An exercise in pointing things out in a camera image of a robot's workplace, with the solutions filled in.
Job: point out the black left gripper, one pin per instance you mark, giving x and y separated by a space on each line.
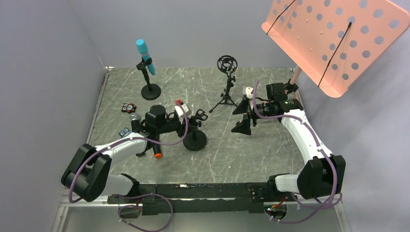
188 122

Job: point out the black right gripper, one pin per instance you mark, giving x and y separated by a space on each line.
249 113

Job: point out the black round-base stand ring clip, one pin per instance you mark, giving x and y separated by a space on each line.
196 140

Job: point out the black microphone orange end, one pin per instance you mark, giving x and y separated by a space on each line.
157 151

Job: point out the blue microphone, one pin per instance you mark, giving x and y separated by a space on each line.
143 50

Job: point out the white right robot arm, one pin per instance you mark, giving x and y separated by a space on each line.
323 172

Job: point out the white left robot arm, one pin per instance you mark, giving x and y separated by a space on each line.
88 175

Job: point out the pink music stand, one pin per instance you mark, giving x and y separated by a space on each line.
334 41

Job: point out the black microphone silver grille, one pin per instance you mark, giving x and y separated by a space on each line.
135 120

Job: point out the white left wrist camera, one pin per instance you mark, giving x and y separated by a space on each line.
182 109

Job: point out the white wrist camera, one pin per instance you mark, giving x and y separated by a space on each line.
248 92
182 109

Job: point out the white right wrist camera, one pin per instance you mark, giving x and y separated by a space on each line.
248 92

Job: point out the black tripod shock-mount stand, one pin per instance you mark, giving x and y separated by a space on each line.
227 65

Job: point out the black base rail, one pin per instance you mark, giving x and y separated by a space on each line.
253 197

